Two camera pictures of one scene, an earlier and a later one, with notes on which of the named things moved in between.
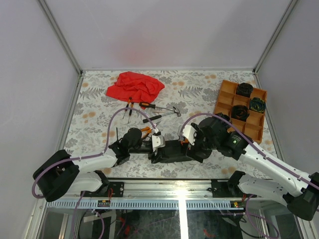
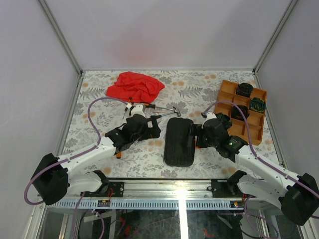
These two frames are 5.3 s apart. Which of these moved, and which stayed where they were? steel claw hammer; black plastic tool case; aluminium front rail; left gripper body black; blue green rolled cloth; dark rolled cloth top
Moved: left gripper body black; black plastic tool case
Stayed: aluminium front rail; steel claw hammer; blue green rolled cloth; dark rolled cloth top
